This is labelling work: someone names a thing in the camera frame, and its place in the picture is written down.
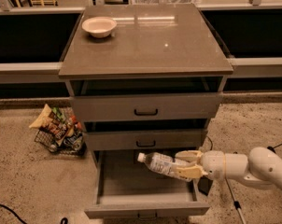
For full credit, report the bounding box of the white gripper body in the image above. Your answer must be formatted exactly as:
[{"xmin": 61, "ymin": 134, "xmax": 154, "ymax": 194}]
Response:
[{"xmin": 201, "ymin": 150, "xmax": 225, "ymax": 180}]

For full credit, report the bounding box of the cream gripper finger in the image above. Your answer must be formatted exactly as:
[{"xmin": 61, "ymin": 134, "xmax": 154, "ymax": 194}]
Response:
[
  {"xmin": 174, "ymin": 164, "xmax": 207, "ymax": 180},
  {"xmin": 175, "ymin": 150, "xmax": 203, "ymax": 163}
]

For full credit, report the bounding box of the clear plastic water bottle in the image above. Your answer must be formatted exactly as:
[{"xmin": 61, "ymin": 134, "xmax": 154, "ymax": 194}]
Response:
[{"xmin": 137, "ymin": 152, "xmax": 191, "ymax": 182}]

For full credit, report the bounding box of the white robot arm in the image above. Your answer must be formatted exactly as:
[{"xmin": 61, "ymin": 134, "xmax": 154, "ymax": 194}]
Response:
[{"xmin": 175, "ymin": 147, "xmax": 282, "ymax": 190}]

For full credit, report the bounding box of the bottom grey drawer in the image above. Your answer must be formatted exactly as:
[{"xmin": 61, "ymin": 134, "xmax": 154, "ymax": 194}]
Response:
[{"xmin": 85, "ymin": 149, "xmax": 209, "ymax": 220}]

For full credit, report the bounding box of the grey drawer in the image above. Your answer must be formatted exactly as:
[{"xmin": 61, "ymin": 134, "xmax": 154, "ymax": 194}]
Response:
[
  {"xmin": 84, "ymin": 119, "xmax": 207, "ymax": 150},
  {"xmin": 70, "ymin": 77, "xmax": 221, "ymax": 121},
  {"xmin": 85, "ymin": 149, "xmax": 209, "ymax": 220}
]

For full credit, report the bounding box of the middle grey drawer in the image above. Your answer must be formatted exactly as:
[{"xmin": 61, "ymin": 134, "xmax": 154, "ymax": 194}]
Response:
[{"xmin": 84, "ymin": 119, "xmax": 207, "ymax": 150}]

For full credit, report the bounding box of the grey drawer cabinet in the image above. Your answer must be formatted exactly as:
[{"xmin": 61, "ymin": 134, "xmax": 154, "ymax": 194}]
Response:
[{"xmin": 58, "ymin": 3, "xmax": 234, "ymax": 161}]

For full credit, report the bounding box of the top grey drawer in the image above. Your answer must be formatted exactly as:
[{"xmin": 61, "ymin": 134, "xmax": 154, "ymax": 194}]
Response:
[{"xmin": 70, "ymin": 77, "xmax": 221, "ymax": 121}]

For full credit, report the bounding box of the black power adapter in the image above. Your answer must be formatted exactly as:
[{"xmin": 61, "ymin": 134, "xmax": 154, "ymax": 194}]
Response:
[{"xmin": 198, "ymin": 176, "xmax": 213, "ymax": 196}]

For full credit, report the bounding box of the grey metal stand leg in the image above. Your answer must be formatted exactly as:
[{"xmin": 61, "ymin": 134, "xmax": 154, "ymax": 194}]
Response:
[{"xmin": 225, "ymin": 179, "xmax": 247, "ymax": 224}]

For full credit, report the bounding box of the brown snack bag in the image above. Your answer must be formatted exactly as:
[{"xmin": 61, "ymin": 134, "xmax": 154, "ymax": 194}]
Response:
[{"xmin": 41, "ymin": 112, "xmax": 69, "ymax": 146}]

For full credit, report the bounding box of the yellow chip bag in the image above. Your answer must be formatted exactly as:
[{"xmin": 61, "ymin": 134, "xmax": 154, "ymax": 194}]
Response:
[{"xmin": 29, "ymin": 105, "xmax": 51, "ymax": 129}]

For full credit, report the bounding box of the white bowl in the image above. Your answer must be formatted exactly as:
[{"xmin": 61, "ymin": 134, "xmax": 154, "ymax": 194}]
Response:
[{"xmin": 82, "ymin": 17, "xmax": 117, "ymax": 38}]

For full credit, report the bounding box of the black wire basket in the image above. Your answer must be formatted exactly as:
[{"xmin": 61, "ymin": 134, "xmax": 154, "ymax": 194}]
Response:
[{"xmin": 34, "ymin": 106, "xmax": 87, "ymax": 157}]

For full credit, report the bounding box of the black floor cable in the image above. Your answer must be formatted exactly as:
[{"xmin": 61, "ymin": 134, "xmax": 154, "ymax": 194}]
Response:
[{"xmin": 0, "ymin": 193, "xmax": 69, "ymax": 224}]

